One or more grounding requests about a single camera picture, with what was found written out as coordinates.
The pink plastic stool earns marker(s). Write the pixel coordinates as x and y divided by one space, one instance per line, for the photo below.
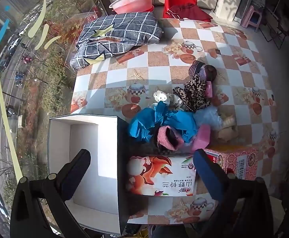
255 17

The leopard print cloth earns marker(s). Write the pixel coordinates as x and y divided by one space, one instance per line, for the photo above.
195 91

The cream white sock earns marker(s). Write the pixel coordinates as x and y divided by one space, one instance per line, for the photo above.
227 129

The pink sponge block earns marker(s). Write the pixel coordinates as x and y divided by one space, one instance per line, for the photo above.
201 136

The black metal folding frame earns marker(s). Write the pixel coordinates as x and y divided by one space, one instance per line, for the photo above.
273 24

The white polka dot cloth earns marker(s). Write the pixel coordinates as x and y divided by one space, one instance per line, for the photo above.
159 96

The grey plaid pillow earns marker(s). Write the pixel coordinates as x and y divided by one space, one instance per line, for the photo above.
92 52
124 24

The dark striped knit hat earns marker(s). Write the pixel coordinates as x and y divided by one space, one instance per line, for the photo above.
196 68

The maroon pink sock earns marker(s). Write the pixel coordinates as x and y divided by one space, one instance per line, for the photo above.
164 133

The red patterned carton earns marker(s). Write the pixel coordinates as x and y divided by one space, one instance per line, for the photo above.
241 161

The white cardboard box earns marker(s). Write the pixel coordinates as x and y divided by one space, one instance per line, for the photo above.
84 141

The red plastic basin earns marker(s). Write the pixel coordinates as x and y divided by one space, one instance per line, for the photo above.
149 8

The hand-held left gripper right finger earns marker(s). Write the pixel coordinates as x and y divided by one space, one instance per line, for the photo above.
209 178

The checkered printed tablecloth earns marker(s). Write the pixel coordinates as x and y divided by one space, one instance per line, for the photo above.
246 42

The light blue fluffy cloth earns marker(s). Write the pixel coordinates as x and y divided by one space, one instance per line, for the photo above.
209 116

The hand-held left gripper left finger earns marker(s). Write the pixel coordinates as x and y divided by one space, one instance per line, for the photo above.
77 178

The pink plastic basin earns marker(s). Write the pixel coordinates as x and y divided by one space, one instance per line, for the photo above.
132 1

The small pink pouch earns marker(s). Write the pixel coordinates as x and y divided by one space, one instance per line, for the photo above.
209 89

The blue crumpled cloth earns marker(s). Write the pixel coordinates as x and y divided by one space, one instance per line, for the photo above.
181 124

